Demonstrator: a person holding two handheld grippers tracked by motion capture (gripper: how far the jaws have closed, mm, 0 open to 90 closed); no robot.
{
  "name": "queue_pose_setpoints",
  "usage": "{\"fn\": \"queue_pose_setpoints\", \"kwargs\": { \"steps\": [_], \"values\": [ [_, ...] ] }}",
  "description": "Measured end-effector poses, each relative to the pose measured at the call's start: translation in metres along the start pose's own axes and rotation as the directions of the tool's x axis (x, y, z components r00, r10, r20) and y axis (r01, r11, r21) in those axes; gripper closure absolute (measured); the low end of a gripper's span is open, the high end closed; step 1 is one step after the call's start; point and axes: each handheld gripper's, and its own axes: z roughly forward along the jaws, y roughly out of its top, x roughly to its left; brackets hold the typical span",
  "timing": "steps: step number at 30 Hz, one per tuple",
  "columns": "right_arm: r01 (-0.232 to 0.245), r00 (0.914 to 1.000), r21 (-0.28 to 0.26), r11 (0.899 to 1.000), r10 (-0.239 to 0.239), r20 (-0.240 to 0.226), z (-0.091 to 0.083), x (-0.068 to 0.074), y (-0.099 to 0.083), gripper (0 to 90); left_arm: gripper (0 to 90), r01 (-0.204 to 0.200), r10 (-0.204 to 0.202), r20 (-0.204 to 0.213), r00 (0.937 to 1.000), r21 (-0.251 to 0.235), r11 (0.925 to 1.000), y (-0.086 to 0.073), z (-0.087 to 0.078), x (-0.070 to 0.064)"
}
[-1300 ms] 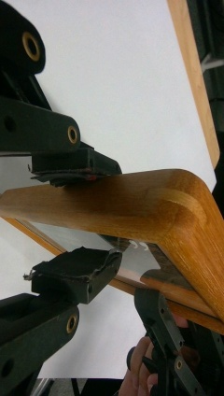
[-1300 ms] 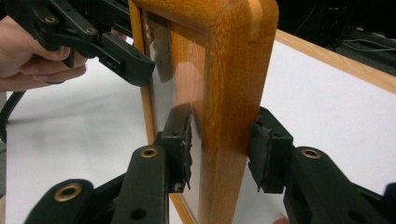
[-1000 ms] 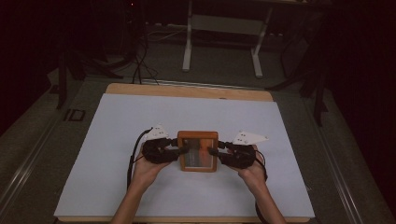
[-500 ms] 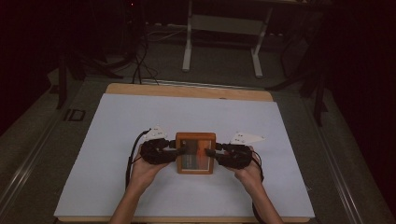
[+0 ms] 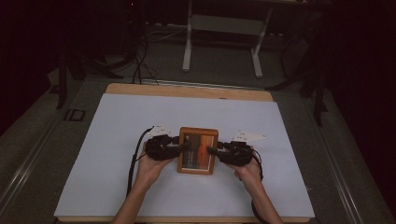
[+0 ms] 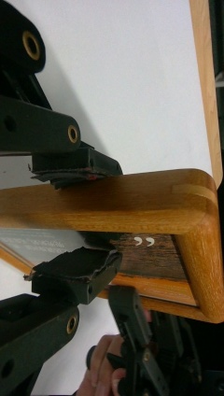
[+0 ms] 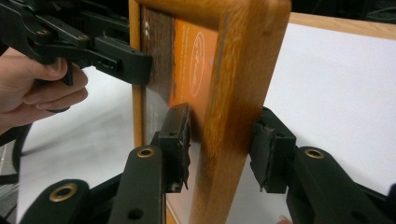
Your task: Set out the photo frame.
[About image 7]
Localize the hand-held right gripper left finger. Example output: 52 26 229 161
107 102 192 224

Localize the wooden photo frame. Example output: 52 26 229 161
128 0 292 224

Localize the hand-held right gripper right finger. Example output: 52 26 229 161
248 106 395 224

